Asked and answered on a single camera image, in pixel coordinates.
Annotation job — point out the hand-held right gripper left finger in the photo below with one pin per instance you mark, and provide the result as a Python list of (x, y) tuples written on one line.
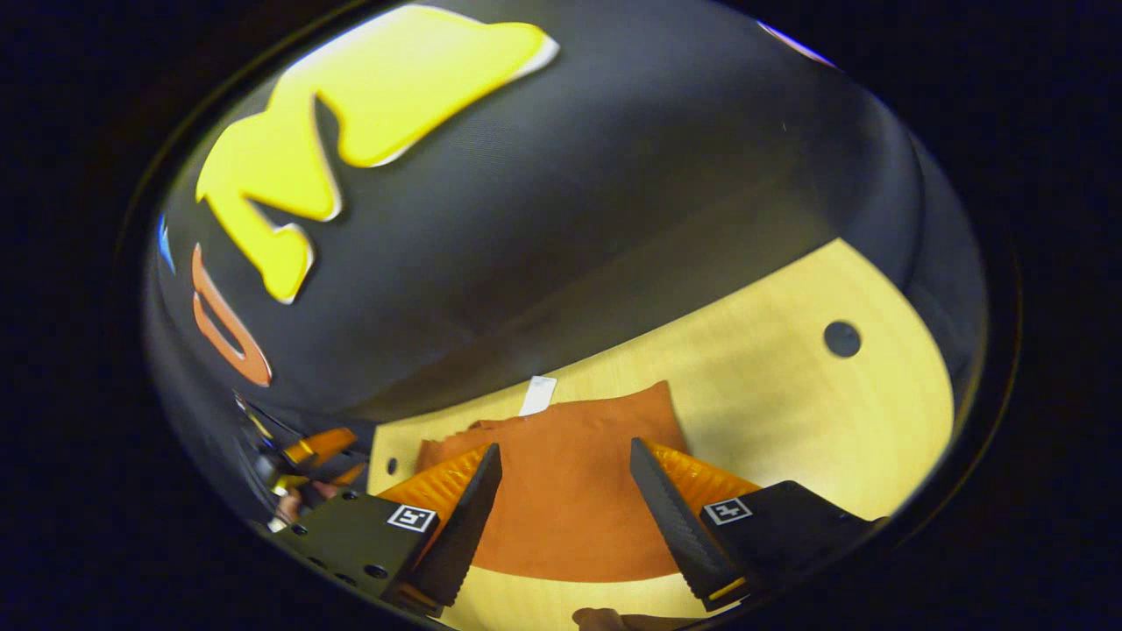
[(460, 535)]

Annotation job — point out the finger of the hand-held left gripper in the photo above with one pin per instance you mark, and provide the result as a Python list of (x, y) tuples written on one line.
[(351, 475), (324, 444)]

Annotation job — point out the orange button jacket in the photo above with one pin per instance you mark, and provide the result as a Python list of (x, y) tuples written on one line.
[(570, 491)]

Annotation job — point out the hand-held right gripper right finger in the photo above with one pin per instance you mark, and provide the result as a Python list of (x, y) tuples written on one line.
[(679, 526)]

